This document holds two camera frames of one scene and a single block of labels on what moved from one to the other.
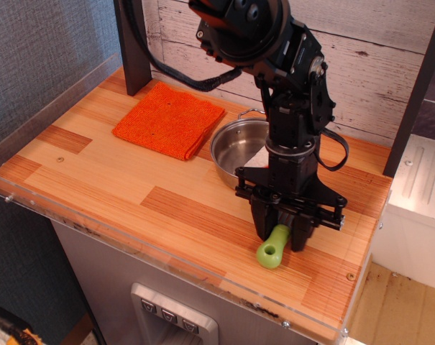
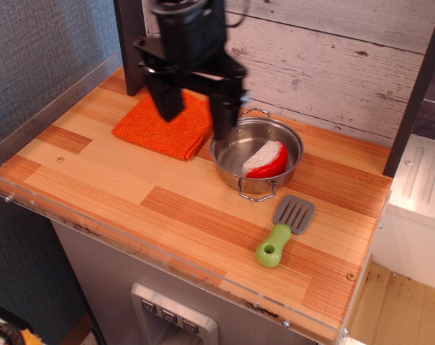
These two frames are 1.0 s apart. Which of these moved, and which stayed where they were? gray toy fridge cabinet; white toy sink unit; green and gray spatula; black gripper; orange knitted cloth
Moved: black gripper
Stayed: gray toy fridge cabinet; white toy sink unit; orange knitted cloth; green and gray spatula
